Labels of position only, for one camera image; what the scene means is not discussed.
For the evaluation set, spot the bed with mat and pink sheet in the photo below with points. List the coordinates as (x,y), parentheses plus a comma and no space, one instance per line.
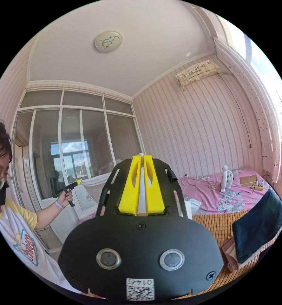
(212,224)

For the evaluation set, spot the white short sleeve shirt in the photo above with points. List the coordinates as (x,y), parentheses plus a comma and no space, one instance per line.
(142,193)

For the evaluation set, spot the white table fan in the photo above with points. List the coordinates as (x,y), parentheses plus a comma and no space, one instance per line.
(227,178)

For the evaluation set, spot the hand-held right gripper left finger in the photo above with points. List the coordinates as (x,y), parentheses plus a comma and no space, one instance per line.
(127,197)

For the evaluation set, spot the brown carton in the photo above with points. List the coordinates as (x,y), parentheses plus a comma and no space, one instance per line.
(248,180)

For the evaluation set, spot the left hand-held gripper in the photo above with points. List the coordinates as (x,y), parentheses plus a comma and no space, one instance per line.
(69,188)

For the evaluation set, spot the power strip with plugs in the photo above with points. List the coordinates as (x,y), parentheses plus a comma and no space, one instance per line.
(259,186)

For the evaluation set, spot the window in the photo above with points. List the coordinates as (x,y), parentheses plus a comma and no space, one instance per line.
(269,78)

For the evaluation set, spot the person's left forearm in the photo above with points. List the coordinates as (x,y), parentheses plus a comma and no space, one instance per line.
(49,214)

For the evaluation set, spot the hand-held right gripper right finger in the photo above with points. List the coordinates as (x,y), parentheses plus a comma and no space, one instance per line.
(155,197)

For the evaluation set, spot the glass partition with white frame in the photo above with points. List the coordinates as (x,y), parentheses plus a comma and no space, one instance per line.
(71,143)

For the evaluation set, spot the person's left hand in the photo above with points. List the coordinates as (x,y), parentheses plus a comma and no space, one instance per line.
(65,199)

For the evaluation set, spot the person's body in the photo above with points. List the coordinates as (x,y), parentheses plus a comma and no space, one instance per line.
(12,238)

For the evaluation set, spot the round ceiling lamp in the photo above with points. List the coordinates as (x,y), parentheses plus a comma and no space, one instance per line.
(108,40)

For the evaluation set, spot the pile of clothes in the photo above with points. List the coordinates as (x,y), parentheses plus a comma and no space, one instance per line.
(257,226)

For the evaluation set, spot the cloth-covered air conditioner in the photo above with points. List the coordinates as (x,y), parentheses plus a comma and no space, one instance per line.
(198,71)

